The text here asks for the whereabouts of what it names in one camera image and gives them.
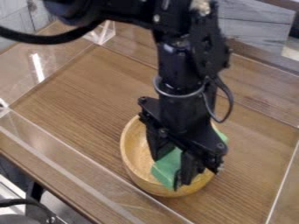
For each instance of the black table leg frame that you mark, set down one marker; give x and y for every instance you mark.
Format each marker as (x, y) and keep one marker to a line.
(38, 210)

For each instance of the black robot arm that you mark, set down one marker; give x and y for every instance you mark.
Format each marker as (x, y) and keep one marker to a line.
(192, 52)

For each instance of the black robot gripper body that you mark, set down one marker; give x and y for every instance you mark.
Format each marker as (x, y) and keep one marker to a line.
(180, 112)

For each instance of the clear acrylic corner bracket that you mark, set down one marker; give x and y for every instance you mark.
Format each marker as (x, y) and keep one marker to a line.
(103, 33)

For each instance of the green rectangular block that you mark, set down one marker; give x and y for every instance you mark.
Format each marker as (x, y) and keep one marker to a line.
(206, 143)

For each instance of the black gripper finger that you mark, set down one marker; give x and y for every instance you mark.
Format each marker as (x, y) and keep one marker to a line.
(191, 167)
(159, 143)

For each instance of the brown wooden bowl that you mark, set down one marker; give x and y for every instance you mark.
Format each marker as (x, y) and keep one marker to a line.
(136, 154)

